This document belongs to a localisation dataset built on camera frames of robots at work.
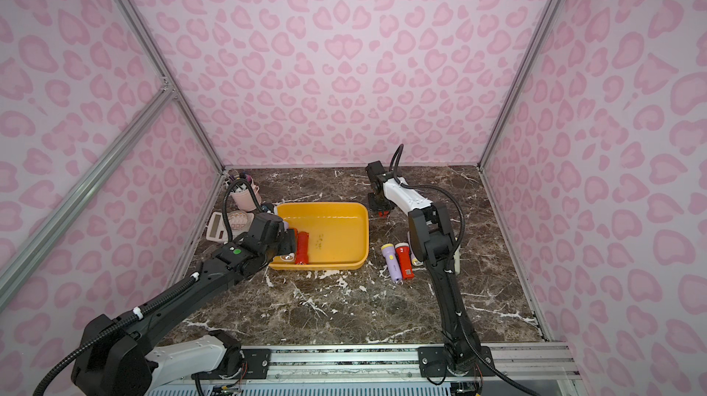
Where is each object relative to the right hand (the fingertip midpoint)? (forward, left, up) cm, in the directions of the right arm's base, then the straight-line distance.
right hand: (383, 204), depth 107 cm
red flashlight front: (-24, -7, +1) cm, 25 cm away
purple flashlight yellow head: (-23, -10, +2) cm, 25 cm away
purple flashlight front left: (-21, -1, +3) cm, 22 cm away
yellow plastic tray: (-14, +16, +1) cm, 21 cm away
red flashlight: (-5, 0, 0) cm, 5 cm away
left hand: (-21, +30, +14) cm, 39 cm away
